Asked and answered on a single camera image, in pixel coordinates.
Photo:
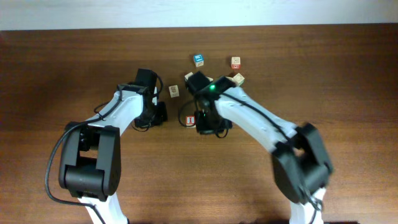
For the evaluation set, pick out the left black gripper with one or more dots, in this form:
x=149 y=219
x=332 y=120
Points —
x=161 y=115

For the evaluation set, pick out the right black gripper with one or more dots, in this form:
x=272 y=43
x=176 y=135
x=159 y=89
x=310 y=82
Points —
x=209 y=125

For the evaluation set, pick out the red letter I block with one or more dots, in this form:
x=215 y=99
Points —
x=190 y=121

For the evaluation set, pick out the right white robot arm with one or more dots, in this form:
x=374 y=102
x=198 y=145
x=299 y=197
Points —
x=301 y=164

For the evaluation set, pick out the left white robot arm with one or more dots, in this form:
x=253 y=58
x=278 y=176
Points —
x=90 y=163

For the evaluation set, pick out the yellow snake wooden block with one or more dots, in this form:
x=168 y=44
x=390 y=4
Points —
x=174 y=91

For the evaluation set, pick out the blue number five block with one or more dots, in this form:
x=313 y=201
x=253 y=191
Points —
x=187 y=76

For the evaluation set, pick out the green drawing wooden block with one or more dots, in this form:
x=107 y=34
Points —
x=238 y=79

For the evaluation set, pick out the blue top leaf block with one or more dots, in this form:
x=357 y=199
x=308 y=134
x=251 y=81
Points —
x=198 y=60

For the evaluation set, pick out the red framed far block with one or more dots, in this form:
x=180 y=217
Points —
x=235 y=63

